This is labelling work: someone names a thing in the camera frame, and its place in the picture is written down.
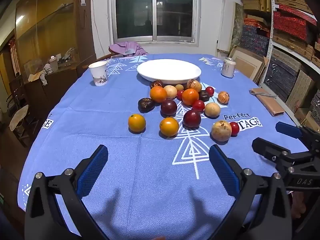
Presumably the white printed paper cup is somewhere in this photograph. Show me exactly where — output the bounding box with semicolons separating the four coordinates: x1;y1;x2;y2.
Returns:
88;61;108;87

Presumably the white framed window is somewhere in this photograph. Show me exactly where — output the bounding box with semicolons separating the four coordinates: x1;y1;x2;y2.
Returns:
108;0;202;46

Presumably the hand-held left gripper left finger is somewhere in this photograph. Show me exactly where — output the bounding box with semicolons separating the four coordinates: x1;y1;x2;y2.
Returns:
24;144;109;240

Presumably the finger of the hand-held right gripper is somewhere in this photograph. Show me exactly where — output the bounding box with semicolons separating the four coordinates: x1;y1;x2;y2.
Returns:
252;137;320;173
275;121;320;153

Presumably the shelf of patterned boxes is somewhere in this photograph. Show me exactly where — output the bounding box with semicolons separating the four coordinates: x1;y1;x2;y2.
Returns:
240;0;320;133

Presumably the dark metal chair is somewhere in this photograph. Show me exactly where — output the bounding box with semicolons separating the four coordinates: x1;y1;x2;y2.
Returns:
6;76;40;148

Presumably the speckled tan round fruit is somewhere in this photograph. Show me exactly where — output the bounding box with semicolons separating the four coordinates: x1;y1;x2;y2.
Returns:
211;120;232;142
218;91;230;105
186;79;202;92

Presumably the white panel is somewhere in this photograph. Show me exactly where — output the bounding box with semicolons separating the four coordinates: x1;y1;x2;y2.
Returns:
216;0;225;52

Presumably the person's right hand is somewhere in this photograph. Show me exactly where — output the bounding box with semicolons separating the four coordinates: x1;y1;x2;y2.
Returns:
287;192;313;220

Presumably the pale cloth rag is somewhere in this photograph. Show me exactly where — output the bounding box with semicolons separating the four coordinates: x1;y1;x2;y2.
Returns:
28;64;54;85

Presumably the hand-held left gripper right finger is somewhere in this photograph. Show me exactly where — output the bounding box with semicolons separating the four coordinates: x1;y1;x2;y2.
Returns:
209;144;293;240

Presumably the white beverage can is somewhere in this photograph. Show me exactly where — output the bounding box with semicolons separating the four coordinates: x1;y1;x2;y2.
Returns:
221;57;237;78

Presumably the wooden picture frame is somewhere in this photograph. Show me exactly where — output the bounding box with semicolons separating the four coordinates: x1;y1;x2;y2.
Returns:
229;45;269;83

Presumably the brown leather case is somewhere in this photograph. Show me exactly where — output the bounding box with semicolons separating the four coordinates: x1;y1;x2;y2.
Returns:
250;88;285;117

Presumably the white oval plate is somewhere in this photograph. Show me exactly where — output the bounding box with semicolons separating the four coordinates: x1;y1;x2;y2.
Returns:
136;59;202;84

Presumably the dark red plum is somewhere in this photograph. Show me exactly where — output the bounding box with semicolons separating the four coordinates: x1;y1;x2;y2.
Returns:
160;99;178;117
183;109;202;128

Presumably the purple cloth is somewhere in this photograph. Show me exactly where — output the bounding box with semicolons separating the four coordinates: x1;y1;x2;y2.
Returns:
109;41;148;57

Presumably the pale hand fan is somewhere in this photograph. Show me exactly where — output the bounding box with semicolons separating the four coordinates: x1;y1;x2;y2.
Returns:
9;104;29;132

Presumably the wooden glass cabinet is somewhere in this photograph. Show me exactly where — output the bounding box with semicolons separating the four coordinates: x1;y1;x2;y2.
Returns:
14;0;97;120

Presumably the red patterned curtain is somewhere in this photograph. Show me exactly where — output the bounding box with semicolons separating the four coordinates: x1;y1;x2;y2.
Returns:
9;36;20;75

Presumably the mottled picture panel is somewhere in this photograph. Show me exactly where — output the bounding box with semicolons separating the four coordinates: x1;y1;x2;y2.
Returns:
230;2;244;52

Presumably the orange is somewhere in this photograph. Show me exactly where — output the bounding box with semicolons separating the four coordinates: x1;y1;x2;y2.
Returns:
128;114;146;133
149;86;168;103
181;88;200;106
159;117;180;137

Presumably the wooden chair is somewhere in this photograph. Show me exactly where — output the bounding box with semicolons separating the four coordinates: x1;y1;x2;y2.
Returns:
82;45;120;69

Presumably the white metal shelf rack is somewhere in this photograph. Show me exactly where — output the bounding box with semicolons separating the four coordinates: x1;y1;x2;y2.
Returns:
257;0;320;130

